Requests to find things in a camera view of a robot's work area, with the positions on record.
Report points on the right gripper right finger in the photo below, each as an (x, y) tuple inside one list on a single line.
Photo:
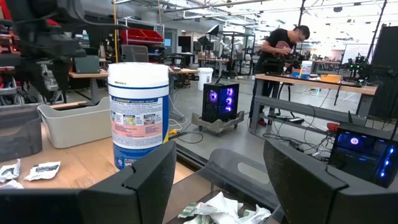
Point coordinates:
[(298, 189)]

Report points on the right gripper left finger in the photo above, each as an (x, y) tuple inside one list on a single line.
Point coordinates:
[(149, 189)]

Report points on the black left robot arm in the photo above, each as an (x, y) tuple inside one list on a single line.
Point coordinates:
[(40, 37)]

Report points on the dark translucent plastic bin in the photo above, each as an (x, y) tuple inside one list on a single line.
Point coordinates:
[(233, 161), (18, 137)]

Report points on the orange floor device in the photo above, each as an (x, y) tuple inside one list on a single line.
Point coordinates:
[(332, 126)]

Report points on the white disinfecting wipes canister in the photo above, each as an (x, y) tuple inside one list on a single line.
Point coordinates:
[(138, 109)]

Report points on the light grey plastic bin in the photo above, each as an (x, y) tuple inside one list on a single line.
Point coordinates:
[(77, 130)]

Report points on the grey wheeled dolly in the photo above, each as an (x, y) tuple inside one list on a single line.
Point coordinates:
[(217, 126)]

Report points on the white packet black label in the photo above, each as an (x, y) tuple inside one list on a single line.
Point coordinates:
[(42, 170), (9, 170), (11, 185)]

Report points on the black computer tower purple lights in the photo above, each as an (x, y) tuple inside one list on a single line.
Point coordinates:
[(220, 101)]

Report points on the yellow box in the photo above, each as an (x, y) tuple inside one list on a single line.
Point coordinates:
[(330, 77)]

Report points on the small wipes tub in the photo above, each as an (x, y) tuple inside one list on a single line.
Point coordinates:
[(306, 70)]

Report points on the white bucket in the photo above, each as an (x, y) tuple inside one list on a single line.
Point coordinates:
[(205, 77)]

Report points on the light wooden work table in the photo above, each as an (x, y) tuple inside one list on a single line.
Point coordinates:
[(93, 74)]

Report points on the grey office chair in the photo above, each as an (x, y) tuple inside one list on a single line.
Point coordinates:
[(134, 53)]

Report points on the black robot green lights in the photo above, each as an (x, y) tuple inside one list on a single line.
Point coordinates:
[(360, 67)]

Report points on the person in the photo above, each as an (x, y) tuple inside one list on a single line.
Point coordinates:
[(276, 43)]

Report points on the white board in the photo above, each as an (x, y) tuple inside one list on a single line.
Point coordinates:
[(356, 53)]

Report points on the black monitor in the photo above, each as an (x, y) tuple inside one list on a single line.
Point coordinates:
[(184, 42)]

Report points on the large red storage bin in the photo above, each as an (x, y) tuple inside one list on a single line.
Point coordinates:
[(152, 35), (130, 35)]

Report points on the large black board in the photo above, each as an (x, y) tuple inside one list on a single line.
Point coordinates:
[(385, 62)]

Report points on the black studio lamp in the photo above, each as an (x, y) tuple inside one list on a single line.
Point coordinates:
[(214, 29)]

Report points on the wooden bench grey frame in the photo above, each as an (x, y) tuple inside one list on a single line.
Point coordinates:
[(311, 82)]

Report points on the black rack frame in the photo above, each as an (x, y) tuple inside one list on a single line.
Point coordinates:
[(236, 53)]

